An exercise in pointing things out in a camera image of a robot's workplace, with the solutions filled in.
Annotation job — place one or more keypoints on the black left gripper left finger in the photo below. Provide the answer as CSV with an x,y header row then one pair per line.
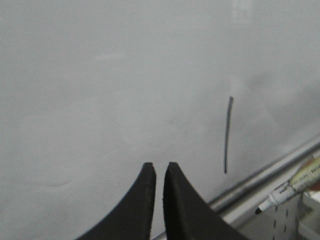
x,y
131,218

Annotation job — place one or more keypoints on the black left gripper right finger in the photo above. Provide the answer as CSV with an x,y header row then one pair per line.
x,y
186,215

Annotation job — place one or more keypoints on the white whiteboard marker pen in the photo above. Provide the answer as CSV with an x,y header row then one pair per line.
x,y
305,178

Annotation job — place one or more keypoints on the white whiteboard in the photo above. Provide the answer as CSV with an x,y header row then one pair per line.
x,y
92,89

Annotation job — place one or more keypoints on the white plastic bin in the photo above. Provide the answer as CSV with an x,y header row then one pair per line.
x,y
308,227

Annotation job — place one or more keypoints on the aluminium whiteboard tray rail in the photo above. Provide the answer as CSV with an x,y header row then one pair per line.
x,y
262,185

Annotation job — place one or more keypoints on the white metal pegboard frame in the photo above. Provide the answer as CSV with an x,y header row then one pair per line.
x,y
277,223

